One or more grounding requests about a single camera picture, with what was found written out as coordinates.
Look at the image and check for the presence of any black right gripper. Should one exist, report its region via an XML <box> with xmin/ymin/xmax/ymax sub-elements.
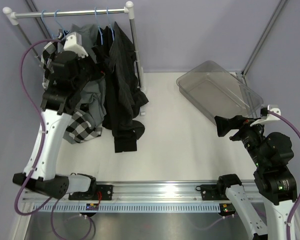
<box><xmin>214</xmin><ymin>114</ymin><xmax>268</xmax><ymax>168</ymax></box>

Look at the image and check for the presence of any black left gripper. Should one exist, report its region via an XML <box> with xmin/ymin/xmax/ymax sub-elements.
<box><xmin>73</xmin><ymin>46</ymin><xmax>115</xmax><ymax>92</ymax></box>

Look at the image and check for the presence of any plain black shirt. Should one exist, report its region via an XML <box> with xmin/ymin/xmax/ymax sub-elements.
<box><xmin>92</xmin><ymin>26</ymin><xmax>113</xmax><ymax>65</ymax></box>

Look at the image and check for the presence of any dark pinstriped shirt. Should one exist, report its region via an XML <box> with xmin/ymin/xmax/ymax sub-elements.
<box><xmin>102</xmin><ymin>22</ymin><xmax>149</xmax><ymax>153</ymax></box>

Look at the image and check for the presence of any blue hanger of pinstriped shirt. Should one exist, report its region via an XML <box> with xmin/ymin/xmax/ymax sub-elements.
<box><xmin>106</xmin><ymin>7</ymin><xmax>115</xmax><ymax>41</ymax></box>

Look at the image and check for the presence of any blue hanger of black shirt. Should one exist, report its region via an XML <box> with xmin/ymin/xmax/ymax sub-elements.
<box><xmin>94</xmin><ymin>7</ymin><xmax>104</xmax><ymax>46</ymax></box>

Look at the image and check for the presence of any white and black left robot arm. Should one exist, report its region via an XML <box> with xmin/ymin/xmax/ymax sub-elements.
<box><xmin>12</xmin><ymin>50</ymin><xmax>104</xmax><ymax>200</ymax></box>

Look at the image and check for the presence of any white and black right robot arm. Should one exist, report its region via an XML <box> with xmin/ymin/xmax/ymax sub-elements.
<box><xmin>214</xmin><ymin>111</ymin><xmax>300</xmax><ymax>240</ymax></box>

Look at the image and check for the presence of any grey shirt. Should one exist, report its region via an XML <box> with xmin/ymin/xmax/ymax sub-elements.
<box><xmin>71</xmin><ymin>24</ymin><xmax>106</xmax><ymax>128</ymax></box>

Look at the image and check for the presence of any blue hanger of grey shirt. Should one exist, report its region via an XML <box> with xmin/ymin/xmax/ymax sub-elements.
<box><xmin>53</xmin><ymin>9</ymin><xmax>69</xmax><ymax>36</ymax></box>

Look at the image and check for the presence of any black white checked shirt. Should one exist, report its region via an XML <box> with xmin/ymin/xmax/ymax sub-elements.
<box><xmin>40</xmin><ymin>42</ymin><xmax>102</xmax><ymax>144</ymax></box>

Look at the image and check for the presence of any blue hanger of checked shirt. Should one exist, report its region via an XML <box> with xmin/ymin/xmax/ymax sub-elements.
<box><xmin>40</xmin><ymin>10</ymin><xmax>58</xmax><ymax>39</ymax></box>

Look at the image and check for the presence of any clear plastic bin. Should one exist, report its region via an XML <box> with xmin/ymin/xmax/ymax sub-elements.
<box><xmin>176</xmin><ymin>60</ymin><xmax>264</xmax><ymax>124</ymax></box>

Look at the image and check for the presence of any metal clothes rack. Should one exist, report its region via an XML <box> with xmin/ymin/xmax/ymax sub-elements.
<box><xmin>2</xmin><ymin>0</ymin><xmax>148</xmax><ymax>116</ymax></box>

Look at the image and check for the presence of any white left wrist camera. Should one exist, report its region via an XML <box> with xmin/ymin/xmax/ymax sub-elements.
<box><xmin>63</xmin><ymin>32</ymin><xmax>89</xmax><ymax>58</ymax></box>

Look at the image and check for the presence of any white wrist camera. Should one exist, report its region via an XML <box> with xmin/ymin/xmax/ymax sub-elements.
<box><xmin>63</xmin><ymin>32</ymin><xmax>89</xmax><ymax>58</ymax></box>
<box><xmin>250</xmin><ymin>105</ymin><xmax>281</xmax><ymax>127</ymax></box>

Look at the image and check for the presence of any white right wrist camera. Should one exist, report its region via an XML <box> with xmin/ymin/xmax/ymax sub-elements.
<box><xmin>250</xmin><ymin>105</ymin><xmax>281</xmax><ymax>127</ymax></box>

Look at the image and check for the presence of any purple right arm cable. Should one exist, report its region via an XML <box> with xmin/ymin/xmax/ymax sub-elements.
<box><xmin>192</xmin><ymin>111</ymin><xmax>300</xmax><ymax>240</ymax></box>

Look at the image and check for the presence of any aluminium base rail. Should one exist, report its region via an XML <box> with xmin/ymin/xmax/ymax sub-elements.
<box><xmin>22</xmin><ymin>181</ymin><xmax>295</xmax><ymax>203</ymax></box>

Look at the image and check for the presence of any white slotted cable duct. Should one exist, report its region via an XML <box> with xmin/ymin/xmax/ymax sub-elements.
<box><xmin>41</xmin><ymin>202</ymin><xmax>221</xmax><ymax>213</ymax></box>

